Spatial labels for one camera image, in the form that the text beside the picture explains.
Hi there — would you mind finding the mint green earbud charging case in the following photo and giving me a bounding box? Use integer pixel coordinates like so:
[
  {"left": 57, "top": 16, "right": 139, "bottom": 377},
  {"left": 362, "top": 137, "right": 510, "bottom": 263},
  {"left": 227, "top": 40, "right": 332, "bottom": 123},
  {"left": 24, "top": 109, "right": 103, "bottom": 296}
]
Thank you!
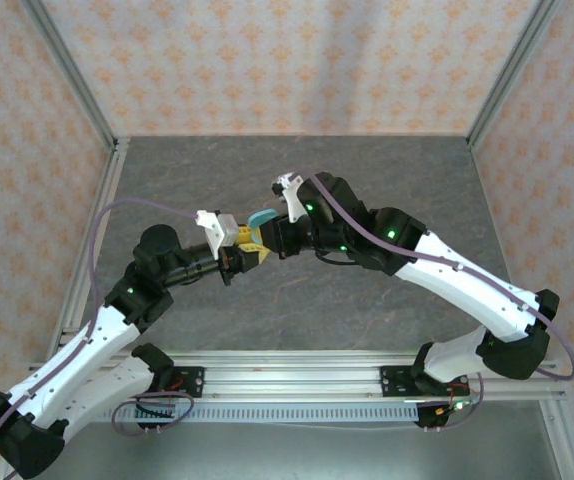
[{"left": 247, "top": 208, "right": 279, "bottom": 230}]

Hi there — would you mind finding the aluminium frame post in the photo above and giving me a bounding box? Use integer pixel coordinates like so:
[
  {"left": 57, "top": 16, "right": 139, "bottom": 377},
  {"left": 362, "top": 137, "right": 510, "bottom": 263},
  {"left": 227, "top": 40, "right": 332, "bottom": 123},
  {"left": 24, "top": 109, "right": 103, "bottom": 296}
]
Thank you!
[
  {"left": 465, "top": 0, "right": 564, "bottom": 149},
  {"left": 25, "top": 0, "right": 119, "bottom": 149}
]

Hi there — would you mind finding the perforated grey cable duct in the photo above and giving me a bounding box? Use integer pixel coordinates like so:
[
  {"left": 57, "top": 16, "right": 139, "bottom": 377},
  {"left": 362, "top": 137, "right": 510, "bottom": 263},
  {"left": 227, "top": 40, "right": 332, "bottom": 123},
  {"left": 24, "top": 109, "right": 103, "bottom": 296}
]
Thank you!
[{"left": 80, "top": 402, "right": 421, "bottom": 425}]

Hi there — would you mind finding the aluminium table side rail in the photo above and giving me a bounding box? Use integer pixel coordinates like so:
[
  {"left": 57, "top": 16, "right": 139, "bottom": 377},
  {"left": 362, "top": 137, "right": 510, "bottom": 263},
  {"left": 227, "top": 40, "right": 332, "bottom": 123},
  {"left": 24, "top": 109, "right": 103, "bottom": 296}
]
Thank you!
[{"left": 46, "top": 138, "right": 131, "bottom": 361}]

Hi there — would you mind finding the aluminium lower frame bar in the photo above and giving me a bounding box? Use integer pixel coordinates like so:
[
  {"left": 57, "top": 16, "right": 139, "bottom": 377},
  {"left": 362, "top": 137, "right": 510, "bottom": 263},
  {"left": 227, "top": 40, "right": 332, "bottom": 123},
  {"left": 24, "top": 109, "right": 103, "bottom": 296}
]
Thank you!
[{"left": 540, "top": 399, "right": 574, "bottom": 480}]

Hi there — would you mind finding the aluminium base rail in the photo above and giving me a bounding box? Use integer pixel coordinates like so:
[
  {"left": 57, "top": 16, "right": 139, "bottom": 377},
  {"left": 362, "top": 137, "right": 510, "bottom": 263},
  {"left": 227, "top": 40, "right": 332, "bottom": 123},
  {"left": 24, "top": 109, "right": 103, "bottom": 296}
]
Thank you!
[{"left": 29, "top": 349, "right": 568, "bottom": 401}]

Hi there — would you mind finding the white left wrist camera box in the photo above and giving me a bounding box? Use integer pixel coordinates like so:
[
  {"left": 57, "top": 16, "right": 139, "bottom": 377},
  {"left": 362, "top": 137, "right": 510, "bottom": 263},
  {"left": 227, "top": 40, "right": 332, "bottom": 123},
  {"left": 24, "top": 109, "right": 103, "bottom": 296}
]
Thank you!
[{"left": 195, "top": 209, "right": 241, "bottom": 261}]

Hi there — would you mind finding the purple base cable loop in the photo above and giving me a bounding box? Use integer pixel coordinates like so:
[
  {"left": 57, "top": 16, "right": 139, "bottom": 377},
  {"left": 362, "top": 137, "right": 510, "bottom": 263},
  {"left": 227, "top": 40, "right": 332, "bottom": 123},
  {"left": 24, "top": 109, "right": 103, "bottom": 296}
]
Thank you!
[
  {"left": 110, "top": 389, "right": 194, "bottom": 437},
  {"left": 416, "top": 372, "right": 489, "bottom": 434}
]

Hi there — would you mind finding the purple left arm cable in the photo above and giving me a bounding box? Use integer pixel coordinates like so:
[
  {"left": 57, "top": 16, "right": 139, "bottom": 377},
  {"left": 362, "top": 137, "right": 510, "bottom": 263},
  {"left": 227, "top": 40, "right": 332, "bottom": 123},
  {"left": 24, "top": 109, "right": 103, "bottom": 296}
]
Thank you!
[{"left": 0, "top": 197, "right": 203, "bottom": 469}]

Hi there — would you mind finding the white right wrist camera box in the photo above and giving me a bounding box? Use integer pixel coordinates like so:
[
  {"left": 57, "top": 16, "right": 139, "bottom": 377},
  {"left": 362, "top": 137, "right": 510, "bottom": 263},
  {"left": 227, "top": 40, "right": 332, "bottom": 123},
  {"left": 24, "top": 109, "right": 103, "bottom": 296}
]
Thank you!
[{"left": 270, "top": 172, "right": 314, "bottom": 224}]

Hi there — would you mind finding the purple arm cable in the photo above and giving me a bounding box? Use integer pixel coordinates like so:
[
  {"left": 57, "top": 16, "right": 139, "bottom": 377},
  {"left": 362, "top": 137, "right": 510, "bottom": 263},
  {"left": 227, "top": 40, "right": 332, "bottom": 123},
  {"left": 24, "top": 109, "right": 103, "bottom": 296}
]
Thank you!
[
  {"left": 286, "top": 172, "right": 574, "bottom": 381},
  {"left": 0, "top": 197, "right": 203, "bottom": 469}
]

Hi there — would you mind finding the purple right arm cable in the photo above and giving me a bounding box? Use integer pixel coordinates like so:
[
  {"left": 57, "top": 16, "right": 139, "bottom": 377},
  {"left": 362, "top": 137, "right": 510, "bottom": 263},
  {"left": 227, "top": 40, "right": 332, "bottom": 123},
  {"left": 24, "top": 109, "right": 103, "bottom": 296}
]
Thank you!
[{"left": 286, "top": 172, "right": 574, "bottom": 381}]

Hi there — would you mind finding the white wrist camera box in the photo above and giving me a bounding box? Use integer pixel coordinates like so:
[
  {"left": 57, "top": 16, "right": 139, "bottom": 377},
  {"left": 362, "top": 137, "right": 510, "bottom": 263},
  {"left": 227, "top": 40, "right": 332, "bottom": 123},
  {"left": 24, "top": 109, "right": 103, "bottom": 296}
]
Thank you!
[
  {"left": 270, "top": 172, "right": 314, "bottom": 224},
  {"left": 195, "top": 209, "right": 241, "bottom": 261}
]

